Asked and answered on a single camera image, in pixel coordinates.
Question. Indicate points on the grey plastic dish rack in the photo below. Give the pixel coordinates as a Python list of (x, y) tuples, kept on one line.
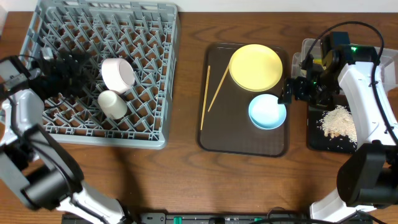
[(143, 33)]

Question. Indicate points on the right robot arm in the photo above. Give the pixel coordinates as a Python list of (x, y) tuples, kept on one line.
[(368, 179)]

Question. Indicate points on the wooden chopstick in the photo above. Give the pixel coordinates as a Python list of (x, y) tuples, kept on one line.
[(205, 97), (218, 88)]

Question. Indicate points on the light blue bowl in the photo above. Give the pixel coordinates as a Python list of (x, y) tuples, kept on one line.
[(265, 112)]

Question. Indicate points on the yellow plate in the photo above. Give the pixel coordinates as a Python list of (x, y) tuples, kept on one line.
[(255, 67)]

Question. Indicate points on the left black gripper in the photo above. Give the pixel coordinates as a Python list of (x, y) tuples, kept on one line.
[(66, 76)]

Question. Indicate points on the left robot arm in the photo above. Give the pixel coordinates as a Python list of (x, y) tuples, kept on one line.
[(35, 167)]

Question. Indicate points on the clear plastic bin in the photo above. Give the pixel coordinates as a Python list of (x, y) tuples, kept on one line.
[(388, 65)]

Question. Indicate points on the black waste tray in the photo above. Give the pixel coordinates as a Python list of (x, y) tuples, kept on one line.
[(317, 141)]

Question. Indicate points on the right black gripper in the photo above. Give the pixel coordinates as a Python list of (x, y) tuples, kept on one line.
[(300, 83)]

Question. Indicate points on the brown serving tray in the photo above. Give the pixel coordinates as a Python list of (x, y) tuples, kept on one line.
[(227, 127)]

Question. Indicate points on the white cup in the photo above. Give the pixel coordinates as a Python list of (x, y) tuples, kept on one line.
[(112, 105)]

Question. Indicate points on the rice food scraps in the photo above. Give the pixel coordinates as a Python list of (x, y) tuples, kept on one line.
[(338, 123)]

